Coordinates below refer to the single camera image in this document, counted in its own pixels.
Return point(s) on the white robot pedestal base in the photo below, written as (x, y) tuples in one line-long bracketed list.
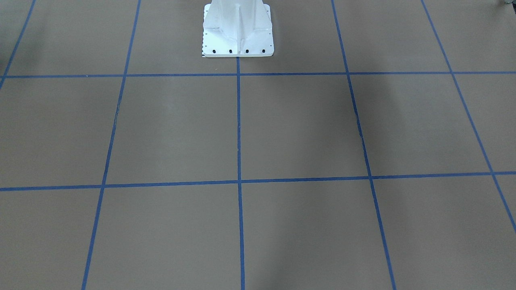
[(237, 28)]

